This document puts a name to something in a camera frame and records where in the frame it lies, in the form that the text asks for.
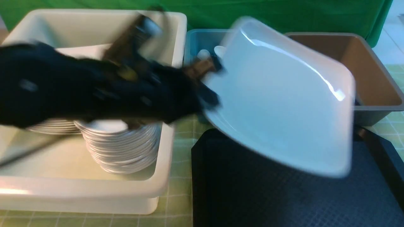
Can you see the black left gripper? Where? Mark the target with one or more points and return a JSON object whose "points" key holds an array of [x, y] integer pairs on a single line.
{"points": [[39, 83]]}

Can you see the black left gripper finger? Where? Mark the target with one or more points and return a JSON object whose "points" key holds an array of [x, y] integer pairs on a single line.
{"points": [[198, 68]]}

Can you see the white square rice plate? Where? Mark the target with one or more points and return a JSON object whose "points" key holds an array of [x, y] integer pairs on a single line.
{"points": [[284, 100]]}

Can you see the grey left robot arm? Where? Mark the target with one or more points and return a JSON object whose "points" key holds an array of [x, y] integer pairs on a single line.
{"points": [[124, 52]]}

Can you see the pile of white spoons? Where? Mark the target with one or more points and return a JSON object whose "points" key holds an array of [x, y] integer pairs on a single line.
{"points": [[218, 51]]}

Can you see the teal plastic bin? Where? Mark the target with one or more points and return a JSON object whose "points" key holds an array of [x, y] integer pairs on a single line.
{"points": [[199, 39]]}

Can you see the stack of white square plates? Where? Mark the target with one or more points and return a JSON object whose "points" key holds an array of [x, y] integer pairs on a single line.
{"points": [[62, 126]]}

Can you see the large white plastic tub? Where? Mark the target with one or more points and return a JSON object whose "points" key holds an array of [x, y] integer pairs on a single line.
{"points": [[23, 185]]}

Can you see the stack of white bowls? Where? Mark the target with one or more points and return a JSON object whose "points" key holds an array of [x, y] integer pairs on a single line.
{"points": [[119, 150]]}

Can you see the black serving tray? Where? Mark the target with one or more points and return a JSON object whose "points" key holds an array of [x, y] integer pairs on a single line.
{"points": [[235, 187]]}

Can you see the green checkered tablecloth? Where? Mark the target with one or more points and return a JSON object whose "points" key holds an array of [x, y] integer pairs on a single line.
{"points": [[174, 207]]}

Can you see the green backdrop cloth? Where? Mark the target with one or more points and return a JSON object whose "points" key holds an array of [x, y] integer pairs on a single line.
{"points": [[362, 17]]}

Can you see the brown plastic bin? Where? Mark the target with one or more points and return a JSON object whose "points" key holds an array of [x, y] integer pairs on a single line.
{"points": [[377, 93]]}

